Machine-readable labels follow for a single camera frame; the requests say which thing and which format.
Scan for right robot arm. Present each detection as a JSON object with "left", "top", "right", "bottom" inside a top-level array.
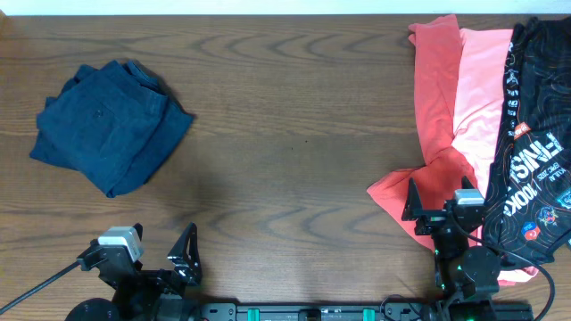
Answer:
[{"left": 401, "top": 177, "right": 501, "bottom": 320}]

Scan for pink coral t-shirt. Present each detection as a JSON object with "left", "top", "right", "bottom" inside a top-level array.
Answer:
[{"left": 452, "top": 28, "right": 540, "bottom": 286}]

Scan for red orange t-shirt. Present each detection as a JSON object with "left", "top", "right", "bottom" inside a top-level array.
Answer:
[{"left": 368, "top": 14, "right": 476, "bottom": 251}]

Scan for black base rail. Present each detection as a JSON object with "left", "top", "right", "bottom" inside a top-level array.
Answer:
[{"left": 198, "top": 300, "right": 534, "bottom": 321}]

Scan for black cable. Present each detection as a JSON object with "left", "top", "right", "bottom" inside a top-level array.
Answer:
[
  {"left": 445, "top": 209, "right": 557, "bottom": 321},
  {"left": 0, "top": 260, "right": 82, "bottom": 316}
]

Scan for folded navy shorts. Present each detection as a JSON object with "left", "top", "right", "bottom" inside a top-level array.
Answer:
[{"left": 29, "top": 61, "right": 167, "bottom": 188}]

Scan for right black cable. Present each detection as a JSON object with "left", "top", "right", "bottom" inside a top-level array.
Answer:
[{"left": 445, "top": 209, "right": 557, "bottom": 321}]

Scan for navy blue shorts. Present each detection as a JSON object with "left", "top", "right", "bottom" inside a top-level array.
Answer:
[{"left": 29, "top": 61, "right": 194, "bottom": 198}]

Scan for black printed t-shirt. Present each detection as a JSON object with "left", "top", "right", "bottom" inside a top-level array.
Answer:
[{"left": 483, "top": 18, "right": 570, "bottom": 269}]

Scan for left black cable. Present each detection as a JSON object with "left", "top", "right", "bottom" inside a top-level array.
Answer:
[{"left": 0, "top": 260, "right": 82, "bottom": 316}]

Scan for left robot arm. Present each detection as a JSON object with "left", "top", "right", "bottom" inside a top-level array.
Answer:
[{"left": 66, "top": 223, "right": 203, "bottom": 321}]

